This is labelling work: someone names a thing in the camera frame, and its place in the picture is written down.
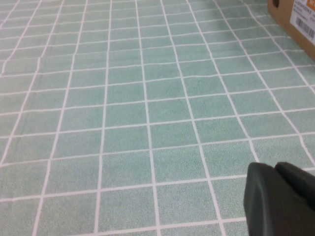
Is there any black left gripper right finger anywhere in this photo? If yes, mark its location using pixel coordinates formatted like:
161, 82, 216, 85
274, 161, 315, 209

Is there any green checked tablecloth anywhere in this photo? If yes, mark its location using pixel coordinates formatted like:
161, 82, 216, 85
0, 0, 315, 236

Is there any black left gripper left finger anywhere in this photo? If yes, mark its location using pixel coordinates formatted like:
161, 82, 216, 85
243, 161, 315, 236

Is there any brown cardboard shoe box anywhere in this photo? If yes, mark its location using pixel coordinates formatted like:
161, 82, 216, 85
267, 0, 315, 61

